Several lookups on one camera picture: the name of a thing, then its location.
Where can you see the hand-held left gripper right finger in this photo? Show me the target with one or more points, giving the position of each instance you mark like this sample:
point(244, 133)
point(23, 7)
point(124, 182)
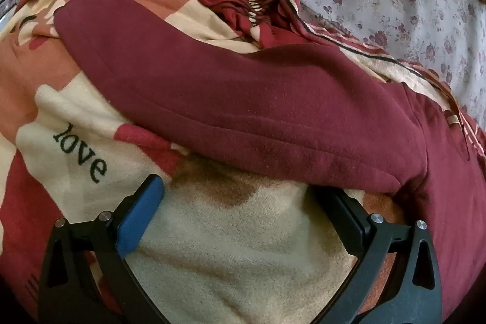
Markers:
point(343, 216)

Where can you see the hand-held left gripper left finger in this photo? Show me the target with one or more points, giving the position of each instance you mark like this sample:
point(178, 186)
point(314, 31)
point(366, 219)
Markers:
point(137, 219)

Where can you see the maroon fleece garment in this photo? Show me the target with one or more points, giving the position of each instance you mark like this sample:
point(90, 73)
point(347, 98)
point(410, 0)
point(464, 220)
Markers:
point(243, 100)

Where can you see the cream and red printed blanket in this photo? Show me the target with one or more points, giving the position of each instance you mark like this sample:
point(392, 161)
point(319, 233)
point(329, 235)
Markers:
point(246, 271)

